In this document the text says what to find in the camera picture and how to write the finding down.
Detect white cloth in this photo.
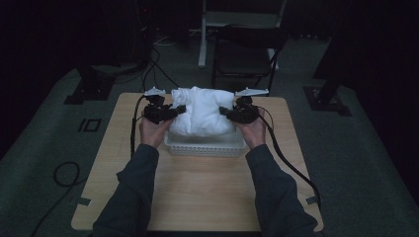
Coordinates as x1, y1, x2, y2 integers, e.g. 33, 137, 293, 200
169, 86, 238, 138

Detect black floor cables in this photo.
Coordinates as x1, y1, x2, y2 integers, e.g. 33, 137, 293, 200
139, 47, 181, 94

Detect white plastic basket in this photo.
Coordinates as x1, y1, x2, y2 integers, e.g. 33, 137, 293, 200
163, 127, 248, 158

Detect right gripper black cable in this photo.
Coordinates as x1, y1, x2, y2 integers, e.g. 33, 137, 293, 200
257, 106, 323, 210

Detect white floor cable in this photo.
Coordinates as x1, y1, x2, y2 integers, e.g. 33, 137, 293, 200
153, 35, 180, 47

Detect black folding chair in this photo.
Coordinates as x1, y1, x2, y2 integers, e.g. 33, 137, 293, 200
210, 24, 290, 97

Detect black stand base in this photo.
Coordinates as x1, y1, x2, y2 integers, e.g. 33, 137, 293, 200
302, 65, 353, 118
63, 64, 117, 106

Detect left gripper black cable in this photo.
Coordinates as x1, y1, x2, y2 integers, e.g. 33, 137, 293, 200
129, 94, 146, 158

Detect person's right hand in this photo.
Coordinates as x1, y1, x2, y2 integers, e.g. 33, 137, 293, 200
234, 109, 268, 150

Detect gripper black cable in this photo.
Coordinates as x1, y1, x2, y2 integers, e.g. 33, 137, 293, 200
257, 106, 323, 210
129, 94, 146, 158

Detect person's left hand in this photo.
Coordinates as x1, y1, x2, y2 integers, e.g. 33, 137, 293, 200
139, 115, 175, 150

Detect looped black floor cable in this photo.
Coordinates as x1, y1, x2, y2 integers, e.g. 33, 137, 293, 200
30, 160, 89, 237

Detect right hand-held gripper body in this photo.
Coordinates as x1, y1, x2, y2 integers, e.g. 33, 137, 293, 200
230, 87, 270, 125

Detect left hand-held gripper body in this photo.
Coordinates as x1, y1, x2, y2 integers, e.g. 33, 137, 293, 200
142, 87, 173, 125

